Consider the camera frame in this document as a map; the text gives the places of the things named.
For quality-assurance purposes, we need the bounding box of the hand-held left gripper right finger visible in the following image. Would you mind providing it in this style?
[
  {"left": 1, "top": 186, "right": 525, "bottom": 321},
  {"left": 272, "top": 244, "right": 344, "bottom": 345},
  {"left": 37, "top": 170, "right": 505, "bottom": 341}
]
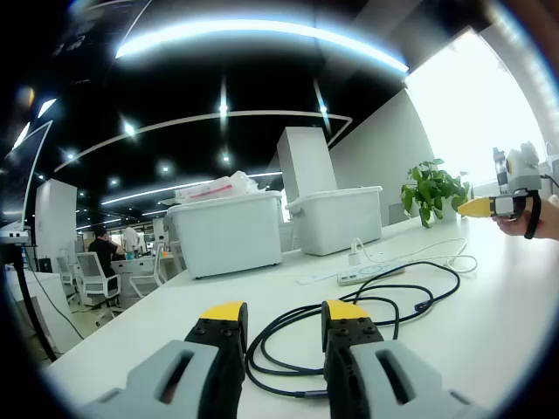
[{"left": 321, "top": 299, "right": 490, "bottom": 419}]

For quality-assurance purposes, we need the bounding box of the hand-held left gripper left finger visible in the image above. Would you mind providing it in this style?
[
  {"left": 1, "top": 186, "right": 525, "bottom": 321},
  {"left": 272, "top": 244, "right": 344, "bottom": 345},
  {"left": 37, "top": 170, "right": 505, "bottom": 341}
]
[{"left": 78, "top": 300, "right": 249, "bottom": 419}]

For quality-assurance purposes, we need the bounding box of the black data cable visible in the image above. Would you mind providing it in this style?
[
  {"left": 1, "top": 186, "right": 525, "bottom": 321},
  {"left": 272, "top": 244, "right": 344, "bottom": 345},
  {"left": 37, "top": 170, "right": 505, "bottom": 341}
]
[{"left": 244, "top": 260, "right": 461, "bottom": 399}]

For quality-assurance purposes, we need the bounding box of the white desktop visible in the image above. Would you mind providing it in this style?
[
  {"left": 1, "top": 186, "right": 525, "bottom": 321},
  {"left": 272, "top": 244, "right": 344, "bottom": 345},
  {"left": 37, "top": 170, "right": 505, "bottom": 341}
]
[{"left": 43, "top": 213, "right": 559, "bottom": 419}]

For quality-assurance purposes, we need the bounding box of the person's right hand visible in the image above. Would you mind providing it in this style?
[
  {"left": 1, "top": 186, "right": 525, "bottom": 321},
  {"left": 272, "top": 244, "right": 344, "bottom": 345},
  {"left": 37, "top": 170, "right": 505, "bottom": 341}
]
[{"left": 492, "top": 198, "right": 536, "bottom": 240}]

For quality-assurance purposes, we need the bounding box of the potted green plant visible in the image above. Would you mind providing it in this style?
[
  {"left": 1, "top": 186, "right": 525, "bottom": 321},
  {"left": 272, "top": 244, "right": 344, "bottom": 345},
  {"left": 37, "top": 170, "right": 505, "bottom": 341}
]
[{"left": 400, "top": 157, "right": 472, "bottom": 229}]

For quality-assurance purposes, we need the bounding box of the white office chair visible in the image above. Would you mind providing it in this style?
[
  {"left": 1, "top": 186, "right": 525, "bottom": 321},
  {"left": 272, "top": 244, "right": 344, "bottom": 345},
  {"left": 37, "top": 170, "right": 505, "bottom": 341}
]
[
  {"left": 55, "top": 255, "right": 79, "bottom": 302},
  {"left": 76, "top": 251, "right": 122, "bottom": 326},
  {"left": 128, "top": 251, "right": 169, "bottom": 298}
]

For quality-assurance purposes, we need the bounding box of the white plastic storage bin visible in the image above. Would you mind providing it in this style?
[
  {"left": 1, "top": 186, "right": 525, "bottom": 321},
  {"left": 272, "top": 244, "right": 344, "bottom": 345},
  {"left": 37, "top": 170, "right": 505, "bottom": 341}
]
[
  {"left": 167, "top": 189, "right": 284, "bottom": 280},
  {"left": 286, "top": 185, "right": 384, "bottom": 257}
]

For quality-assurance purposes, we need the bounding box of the white square pillar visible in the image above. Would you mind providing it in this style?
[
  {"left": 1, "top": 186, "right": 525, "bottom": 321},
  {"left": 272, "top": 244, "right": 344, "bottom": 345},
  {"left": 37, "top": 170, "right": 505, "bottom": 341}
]
[
  {"left": 275, "top": 126, "right": 337, "bottom": 193},
  {"left": 34, "top": 177, "right": 79, "bottom": 274}
]

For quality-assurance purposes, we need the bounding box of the clear plastic bag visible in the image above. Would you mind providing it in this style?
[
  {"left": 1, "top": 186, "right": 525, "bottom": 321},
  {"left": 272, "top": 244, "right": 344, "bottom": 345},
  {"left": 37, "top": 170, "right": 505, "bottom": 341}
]
[{"left": 174, "top": 170, "right": 263, "bottom": 203}]

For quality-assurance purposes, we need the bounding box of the long ceiling light strip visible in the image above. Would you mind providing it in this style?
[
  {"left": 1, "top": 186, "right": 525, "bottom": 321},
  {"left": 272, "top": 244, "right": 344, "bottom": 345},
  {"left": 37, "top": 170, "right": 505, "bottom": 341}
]
[{"left": 114, "top": 19, "right": 411, "bottom": 73}]

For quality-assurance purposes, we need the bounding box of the white charging cable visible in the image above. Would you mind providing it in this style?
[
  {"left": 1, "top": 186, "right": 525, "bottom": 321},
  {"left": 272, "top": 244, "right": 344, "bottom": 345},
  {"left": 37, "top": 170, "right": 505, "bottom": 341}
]
[{"left": 351, "top": 237, "right": 479, "bottom": 276}]

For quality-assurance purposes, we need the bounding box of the black wrist strap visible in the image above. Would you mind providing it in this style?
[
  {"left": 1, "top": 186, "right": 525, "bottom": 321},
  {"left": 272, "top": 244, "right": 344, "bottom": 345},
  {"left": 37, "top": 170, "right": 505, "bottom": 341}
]
[{"left": 514, "top": 187, "right": 543, "bottom": 240}]

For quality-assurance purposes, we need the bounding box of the white smartphone with cable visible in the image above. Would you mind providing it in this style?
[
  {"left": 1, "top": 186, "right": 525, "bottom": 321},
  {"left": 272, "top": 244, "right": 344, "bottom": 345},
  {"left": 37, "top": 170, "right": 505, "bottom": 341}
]
[{"left": 336, "top": 261, "right": 406, "bottom": 287}]

